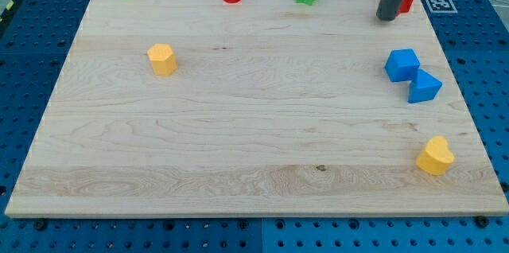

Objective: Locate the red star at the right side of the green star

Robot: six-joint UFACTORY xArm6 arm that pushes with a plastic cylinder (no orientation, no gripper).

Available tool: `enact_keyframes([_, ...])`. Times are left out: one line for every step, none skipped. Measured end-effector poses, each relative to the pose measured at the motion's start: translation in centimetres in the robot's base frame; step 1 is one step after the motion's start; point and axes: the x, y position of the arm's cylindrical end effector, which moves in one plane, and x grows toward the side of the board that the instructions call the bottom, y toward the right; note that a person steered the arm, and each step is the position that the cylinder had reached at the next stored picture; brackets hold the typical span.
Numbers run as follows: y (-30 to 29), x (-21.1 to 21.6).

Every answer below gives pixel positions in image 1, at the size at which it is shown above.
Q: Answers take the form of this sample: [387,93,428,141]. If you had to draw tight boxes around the red star block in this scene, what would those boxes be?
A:
[397,0,414,15]

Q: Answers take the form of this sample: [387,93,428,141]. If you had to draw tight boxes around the light wooden board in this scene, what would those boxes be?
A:
[6,0,508,218]

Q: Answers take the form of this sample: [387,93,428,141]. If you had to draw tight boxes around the yellow hexagon block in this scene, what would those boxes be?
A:
[147,44,177,76]

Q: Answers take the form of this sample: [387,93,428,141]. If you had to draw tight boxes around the blue cube block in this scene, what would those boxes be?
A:
[384,49,420,82]

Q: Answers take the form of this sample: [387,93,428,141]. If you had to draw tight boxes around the blue triangle block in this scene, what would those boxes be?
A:
[408,68,442,103]

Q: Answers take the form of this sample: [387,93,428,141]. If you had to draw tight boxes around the yellow heart block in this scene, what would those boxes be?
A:
[415,135,455,176]

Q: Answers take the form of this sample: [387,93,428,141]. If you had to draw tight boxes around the black white fiducial marker tag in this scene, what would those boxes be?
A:
[425,0,457,14]

